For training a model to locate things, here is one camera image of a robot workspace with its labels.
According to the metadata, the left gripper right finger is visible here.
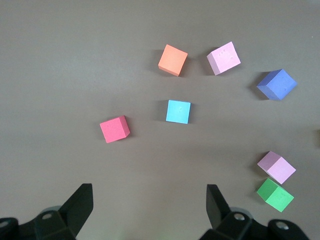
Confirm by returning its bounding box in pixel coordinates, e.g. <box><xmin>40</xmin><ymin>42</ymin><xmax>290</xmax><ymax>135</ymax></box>
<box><xmin>199</xmin><ymin>184</ymin><xmax>312</xmax><ymax>240</ymax></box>

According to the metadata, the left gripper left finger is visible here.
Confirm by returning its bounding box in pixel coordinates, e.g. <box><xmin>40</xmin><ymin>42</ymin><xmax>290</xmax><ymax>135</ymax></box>
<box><xmin>0</xmin><ymin>183</ymin><xmax>94</xmax><ymax>240</ymax></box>

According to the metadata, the green foam cube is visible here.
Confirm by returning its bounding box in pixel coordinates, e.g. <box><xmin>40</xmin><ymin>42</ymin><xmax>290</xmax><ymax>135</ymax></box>
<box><xmin>256</xmin><ymin>177</ymin><xmax>295</xmax><ymax>214</ymax></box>

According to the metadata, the pink foam cube with dents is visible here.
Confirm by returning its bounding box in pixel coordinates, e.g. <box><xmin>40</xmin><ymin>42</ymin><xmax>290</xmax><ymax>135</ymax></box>
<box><xmin>206</xmin><ymin>41</ymin><xmax>242</xmax><ymax>76</ymax></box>

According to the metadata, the red foam cube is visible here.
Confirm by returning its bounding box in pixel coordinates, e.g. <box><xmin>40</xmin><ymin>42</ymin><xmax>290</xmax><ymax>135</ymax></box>
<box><xmin>99</xmin><ymin>115</ymin><xmax>131</xmax><ymax>144</ymax></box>

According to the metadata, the light blue foam cube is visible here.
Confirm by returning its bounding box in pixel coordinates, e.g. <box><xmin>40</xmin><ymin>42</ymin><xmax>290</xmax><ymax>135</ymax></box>
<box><xmin>165</xmin><ymin>99</ymin><xmax>192</xmax><ymax>124</ymax></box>

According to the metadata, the purple foam cube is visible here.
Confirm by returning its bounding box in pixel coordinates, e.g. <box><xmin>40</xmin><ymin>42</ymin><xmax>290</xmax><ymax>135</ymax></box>
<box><xmin>256</xmin><ymin>68</ymin><xmax>298</xmax><ymax>102</ymax></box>

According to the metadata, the large table mat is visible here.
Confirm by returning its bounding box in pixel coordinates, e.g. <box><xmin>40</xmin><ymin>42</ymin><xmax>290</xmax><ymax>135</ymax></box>
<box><xmin>0</xmin><ymin>0</ymin><xmax>320</xmax><ymax>240</ymax></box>

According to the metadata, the orange foam cube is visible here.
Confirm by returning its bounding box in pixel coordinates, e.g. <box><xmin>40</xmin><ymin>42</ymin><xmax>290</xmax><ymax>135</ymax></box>
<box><xmin>158</xmin><ymin>44</ymin><xmax>189</xmax><ymax>77</ymax></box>

